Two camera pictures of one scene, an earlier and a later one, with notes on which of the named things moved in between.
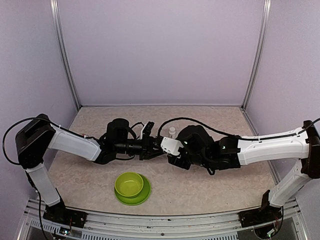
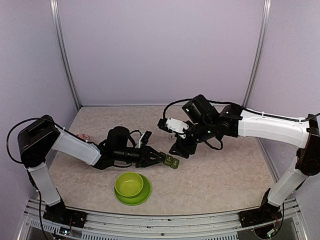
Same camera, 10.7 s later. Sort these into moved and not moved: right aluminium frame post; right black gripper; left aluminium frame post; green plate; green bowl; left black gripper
Moved: left black gripper; right black gripper
Not moved: left aluminium frame post; right aluminium frame post; green plate; green bowl
